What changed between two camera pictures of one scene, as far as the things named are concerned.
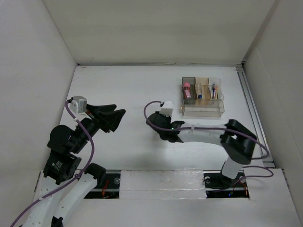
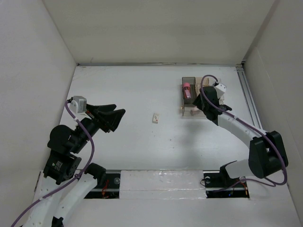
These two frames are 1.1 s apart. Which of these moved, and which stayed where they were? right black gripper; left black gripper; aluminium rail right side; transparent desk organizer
Moved: right black gripper
Stayed: aluminium rail right side; transparent desk organizer; left black gripper
